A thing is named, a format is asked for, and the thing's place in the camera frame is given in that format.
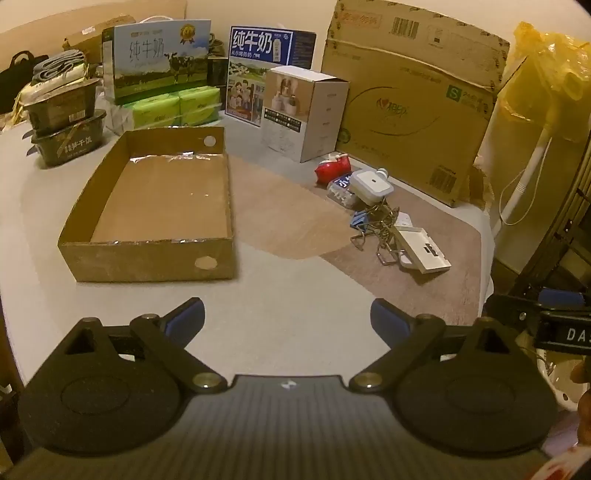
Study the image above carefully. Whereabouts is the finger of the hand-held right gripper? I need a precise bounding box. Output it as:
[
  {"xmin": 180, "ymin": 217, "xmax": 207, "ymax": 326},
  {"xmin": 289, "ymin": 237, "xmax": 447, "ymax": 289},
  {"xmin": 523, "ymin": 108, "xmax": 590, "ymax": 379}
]
[
  {"xmin": 536, "ymin": 287, "xmax": 591, "ymax": 315},
  {"xmin": 484, "ymin": 294, "xmax": 546, "ymax": 332}
]

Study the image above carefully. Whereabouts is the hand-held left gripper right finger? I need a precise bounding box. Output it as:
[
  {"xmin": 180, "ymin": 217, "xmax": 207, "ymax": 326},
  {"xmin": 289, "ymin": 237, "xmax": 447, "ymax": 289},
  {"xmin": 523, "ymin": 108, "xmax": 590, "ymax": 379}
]
[{"xmin": 348, "ymin": 298, "xmax": 527, "ymax": 394}]

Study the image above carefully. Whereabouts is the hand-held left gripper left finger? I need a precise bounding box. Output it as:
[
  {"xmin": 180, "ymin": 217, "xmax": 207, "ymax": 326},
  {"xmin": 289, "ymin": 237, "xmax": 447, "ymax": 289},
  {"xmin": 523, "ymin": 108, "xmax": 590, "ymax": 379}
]
[{"xmin": 65, "ymin": 296, "xmax": 228, "ymax": 394}]

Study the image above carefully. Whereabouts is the metal wire hook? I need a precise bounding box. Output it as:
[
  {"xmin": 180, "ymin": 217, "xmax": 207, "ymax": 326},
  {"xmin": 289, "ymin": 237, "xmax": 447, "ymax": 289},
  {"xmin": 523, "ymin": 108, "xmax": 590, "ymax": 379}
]
[{"xmin": 350, "ymin": 222, "xmax": 409, "ymax": 267}]

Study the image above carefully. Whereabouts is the striped hair claw clip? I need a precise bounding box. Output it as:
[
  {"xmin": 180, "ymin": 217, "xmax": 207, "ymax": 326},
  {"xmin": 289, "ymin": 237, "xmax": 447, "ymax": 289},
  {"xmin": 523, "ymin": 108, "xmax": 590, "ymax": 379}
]
[{"xmin": 367, "ymin": 203, "xmax": 400, "ymax": 241}]

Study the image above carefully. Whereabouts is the blue binder clip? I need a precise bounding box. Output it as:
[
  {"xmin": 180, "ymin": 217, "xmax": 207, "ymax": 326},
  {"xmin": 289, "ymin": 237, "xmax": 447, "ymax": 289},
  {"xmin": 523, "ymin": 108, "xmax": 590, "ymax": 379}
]
[{"xmin": 349, "ymin": 210, "xmax": 376, "ymax": 234}]

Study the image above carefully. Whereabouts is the cardboard tray box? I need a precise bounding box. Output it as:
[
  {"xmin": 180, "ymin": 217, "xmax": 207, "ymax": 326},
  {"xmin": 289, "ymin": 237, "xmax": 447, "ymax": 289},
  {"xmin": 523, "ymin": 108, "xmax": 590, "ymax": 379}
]
[{"xmin": 58, "ymin": 126, "xmax": 240, "ymax": 283}]

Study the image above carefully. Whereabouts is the white power adapter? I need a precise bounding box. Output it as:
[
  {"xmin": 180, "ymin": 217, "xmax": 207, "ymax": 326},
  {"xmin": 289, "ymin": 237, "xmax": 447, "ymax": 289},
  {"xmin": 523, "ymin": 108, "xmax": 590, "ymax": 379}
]
[{"xmin": 351, "ymin": 169, "xmax": 394, "ymax": 205}]

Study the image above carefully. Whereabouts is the clear floss pick box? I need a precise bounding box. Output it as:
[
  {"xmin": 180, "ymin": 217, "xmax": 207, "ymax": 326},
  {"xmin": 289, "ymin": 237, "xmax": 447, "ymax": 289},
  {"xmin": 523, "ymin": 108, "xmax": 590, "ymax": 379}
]
[{"xmin": 327, "ymin": 174, "xmax": 358, "ymax": 208}]

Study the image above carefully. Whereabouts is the red pouch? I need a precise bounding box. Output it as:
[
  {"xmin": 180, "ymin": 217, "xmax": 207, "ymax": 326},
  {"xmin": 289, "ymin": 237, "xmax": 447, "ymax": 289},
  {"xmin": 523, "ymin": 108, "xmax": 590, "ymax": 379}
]
[{"xmin": 315, "ymin": 154, "xmax": 352, "ymax": 186}]

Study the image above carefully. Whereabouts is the white fan base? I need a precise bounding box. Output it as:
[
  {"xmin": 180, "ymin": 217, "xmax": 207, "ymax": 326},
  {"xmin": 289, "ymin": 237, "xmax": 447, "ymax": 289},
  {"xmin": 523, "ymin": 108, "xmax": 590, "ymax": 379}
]
[{"xmin": 531, "ymin": 346, "xmax": 583, "ymax": 412}]

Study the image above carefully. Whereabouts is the brown floor mat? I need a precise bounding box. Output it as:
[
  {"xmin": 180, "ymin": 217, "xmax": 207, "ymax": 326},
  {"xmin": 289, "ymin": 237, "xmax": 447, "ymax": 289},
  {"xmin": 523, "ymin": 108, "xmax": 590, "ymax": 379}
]
[{"xmin": 225, "ymin": 154, "xmax": 496, "ymax": 303}]

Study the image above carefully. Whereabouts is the white fan pole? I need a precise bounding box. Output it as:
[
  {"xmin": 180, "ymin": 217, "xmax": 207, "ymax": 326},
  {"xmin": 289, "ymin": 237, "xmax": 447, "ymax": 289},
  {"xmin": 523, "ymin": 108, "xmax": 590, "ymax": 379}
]
[{"xmin": 490, "ymin": 128, "xmax": 553, "ymax": 237}]

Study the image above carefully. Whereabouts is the green tissue pack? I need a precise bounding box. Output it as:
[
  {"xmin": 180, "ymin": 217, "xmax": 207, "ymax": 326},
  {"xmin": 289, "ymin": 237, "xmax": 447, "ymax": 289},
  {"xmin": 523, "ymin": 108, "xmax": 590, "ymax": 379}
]
[
  {"xmin": 177, "ymin": 86, "xmax": 221, "ymax": 125},
  {"xmin": 131, "ymin": 92, "xmax": 181, "ymax": 130}
]

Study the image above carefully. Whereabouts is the white humidifier product box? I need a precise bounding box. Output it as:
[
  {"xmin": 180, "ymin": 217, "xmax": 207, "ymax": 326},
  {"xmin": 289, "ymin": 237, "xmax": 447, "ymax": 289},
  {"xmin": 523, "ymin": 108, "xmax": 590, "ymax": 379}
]
[{"xmin": 260, "ymin": 65, "xmax": 350, "ymax": 164}]

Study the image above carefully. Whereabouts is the large cardboard shipping box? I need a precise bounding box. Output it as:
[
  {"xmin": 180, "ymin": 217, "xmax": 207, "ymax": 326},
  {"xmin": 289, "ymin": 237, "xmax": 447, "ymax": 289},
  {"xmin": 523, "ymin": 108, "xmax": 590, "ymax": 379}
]
[{"xmin": 321, "ymin": 0, "xmax": 511, "ymax": 208}]

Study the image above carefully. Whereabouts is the green cow milk gift box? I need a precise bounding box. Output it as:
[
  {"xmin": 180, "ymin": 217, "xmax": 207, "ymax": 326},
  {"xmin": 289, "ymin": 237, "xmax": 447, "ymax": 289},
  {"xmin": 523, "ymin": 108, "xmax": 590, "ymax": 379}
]
[{"xmin": 102, "ymin": 18, "xmax": 212, "ymax": 106}]

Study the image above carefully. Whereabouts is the white food packet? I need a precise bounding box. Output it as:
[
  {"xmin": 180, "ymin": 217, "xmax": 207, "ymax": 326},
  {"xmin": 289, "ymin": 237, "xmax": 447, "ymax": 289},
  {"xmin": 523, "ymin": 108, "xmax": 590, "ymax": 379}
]
[{"xmin": 22, "ymin": 64, "xmax": 99, "ymax": 100}]

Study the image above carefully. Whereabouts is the blue milk carton box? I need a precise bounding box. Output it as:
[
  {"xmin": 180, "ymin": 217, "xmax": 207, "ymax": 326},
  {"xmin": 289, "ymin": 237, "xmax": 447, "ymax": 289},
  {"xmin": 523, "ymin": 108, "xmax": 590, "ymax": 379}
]
[{"xmin": 225, "ymin": 25, "xmax": 317, "ymax": 125}]

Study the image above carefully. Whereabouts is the grey folded cloth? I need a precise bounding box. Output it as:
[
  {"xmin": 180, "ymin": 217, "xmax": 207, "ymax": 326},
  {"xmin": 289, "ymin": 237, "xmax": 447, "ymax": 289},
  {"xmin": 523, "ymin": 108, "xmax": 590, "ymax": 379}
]
[{"xmin": 32, "ymin": 48, "xmax": 88, "ymax": 84}]

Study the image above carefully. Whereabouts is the small brown cardboard box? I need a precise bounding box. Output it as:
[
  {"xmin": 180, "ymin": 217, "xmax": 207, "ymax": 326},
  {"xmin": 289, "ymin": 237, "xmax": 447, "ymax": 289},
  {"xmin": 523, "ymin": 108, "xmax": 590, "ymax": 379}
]
[{"xmin": 62, "ymin": 15, "xmax": 137, "ymax": 65}]

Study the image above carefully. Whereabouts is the black laptop bag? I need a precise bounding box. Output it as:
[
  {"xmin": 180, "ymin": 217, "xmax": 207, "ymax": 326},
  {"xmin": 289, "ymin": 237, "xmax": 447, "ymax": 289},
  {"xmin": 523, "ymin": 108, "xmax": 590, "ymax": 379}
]
[{"xmin": 0, "ymin": 51, "xmax": 49, "ymax": 116}]

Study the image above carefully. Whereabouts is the white fan cable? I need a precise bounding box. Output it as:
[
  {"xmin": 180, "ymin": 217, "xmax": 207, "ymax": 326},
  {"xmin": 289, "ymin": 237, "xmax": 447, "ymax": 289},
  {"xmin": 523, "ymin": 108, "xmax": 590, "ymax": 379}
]
[{"xmin": 501, "ymin": 138, "xmax": 553, "ymax": 227}]

